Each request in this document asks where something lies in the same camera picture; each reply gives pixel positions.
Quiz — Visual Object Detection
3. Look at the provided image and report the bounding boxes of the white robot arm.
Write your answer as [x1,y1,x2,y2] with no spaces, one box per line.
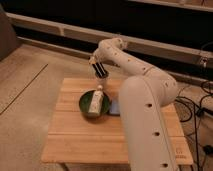
[90,38,179,171]

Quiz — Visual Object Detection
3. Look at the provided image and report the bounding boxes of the translucent ceramic cup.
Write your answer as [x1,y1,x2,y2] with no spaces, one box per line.
[95,72,109,88]

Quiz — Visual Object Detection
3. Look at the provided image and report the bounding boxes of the dark green bowl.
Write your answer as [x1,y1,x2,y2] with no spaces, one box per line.
[79,90,110,118]

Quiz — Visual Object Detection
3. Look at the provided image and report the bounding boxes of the white bottle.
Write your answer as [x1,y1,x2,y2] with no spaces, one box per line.
[89,85,104,115]

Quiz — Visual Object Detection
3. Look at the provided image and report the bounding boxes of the blue sponge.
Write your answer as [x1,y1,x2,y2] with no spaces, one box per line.
[109,100,120,115]

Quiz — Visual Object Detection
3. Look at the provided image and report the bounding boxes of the wooden table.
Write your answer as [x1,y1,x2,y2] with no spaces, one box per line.
[41,78,194,171]

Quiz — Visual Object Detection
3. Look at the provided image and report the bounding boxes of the black cables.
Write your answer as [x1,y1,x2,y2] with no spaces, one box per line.
[174,79,213,171]

